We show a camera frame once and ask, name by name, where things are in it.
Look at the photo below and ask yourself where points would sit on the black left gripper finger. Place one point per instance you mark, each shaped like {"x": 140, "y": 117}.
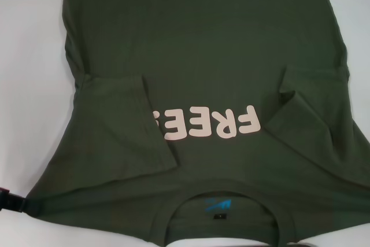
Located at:
{"x": 14, "y": 200}

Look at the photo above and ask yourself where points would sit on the dark green FREE! t-shirt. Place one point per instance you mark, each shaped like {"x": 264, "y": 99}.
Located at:
{"x": 202, "y": 41}

